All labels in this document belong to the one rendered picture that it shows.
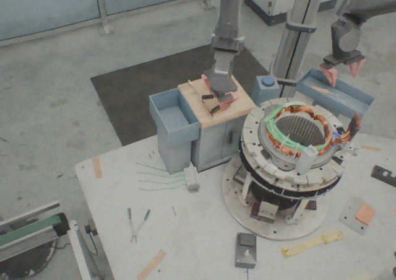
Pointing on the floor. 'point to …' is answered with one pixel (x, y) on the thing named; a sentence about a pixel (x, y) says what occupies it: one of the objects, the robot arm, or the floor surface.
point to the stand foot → (35, 261)
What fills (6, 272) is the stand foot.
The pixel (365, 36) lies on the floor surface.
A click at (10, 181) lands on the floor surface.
